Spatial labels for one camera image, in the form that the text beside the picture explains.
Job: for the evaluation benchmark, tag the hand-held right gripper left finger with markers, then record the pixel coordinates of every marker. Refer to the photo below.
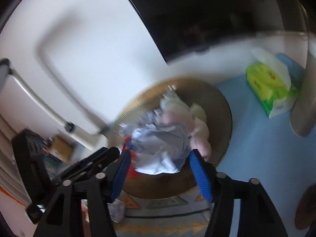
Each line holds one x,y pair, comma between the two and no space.
122,171

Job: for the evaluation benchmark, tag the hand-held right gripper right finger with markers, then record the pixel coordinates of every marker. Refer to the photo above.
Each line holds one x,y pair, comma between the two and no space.
200,176

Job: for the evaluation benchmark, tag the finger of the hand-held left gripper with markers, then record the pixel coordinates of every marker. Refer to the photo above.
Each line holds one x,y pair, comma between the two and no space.
93,160

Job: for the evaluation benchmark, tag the round woven basket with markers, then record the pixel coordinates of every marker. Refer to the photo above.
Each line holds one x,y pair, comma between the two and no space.
217,118

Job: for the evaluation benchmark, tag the red wrapper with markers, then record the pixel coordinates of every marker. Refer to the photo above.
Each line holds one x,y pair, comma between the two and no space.
128,145

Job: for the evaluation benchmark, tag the cardboard box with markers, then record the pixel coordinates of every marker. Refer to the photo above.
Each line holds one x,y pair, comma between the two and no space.
61,148

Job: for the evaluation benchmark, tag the pink crumpled tissue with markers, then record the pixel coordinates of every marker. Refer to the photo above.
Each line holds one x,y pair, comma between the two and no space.
200,133

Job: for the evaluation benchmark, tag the blue patterned woven mat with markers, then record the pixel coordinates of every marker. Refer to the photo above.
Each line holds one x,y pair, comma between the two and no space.
251,158

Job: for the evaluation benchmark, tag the pale yellow crumpled tissue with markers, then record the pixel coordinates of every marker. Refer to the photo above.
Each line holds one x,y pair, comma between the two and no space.
198,111

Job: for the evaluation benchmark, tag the brown round object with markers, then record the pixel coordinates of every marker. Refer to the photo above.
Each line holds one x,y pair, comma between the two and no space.
307,209

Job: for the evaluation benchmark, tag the green tissue pack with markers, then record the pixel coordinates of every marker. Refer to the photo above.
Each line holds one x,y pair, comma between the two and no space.
271,88

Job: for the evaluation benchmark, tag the dark flat screen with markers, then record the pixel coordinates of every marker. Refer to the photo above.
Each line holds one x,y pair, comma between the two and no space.
209,14

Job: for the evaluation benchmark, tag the white metal tube frame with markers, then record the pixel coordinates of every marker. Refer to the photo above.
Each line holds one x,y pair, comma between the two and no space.
49,113

